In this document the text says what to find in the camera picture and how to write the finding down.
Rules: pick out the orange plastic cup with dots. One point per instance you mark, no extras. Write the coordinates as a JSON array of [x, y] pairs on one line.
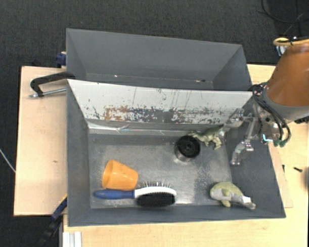
[[119, 176]]

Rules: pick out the blue and white hair brush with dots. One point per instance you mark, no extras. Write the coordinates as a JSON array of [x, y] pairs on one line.
[[154, 196]]

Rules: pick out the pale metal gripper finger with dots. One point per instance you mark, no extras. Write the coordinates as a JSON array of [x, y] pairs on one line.
[[237, 118], [239, 152]]

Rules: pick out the green toy dinosaur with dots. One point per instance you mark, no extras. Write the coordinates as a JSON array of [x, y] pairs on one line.
[[208, 137]]

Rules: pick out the pale wood board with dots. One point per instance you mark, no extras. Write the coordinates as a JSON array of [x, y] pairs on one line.
[[41, 141]]

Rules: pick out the small black screw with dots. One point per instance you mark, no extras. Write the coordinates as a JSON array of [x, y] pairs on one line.
[[298, 169]]

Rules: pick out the pale green toy sea animal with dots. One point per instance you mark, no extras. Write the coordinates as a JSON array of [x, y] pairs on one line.
[[226, 191]]

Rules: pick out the grey metal bin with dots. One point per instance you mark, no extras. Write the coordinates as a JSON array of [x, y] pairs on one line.
[[148, 150]]

